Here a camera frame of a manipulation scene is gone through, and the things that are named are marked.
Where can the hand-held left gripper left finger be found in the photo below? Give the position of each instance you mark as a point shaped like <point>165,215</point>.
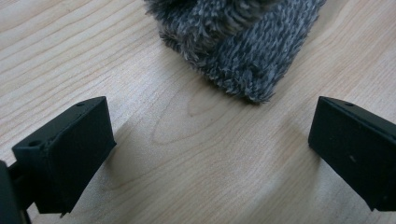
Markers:
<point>71,155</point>

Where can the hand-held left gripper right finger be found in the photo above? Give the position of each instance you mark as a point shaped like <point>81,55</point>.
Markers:
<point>358,149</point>

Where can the grey fuzzy cloth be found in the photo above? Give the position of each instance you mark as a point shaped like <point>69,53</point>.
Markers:
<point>243,56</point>

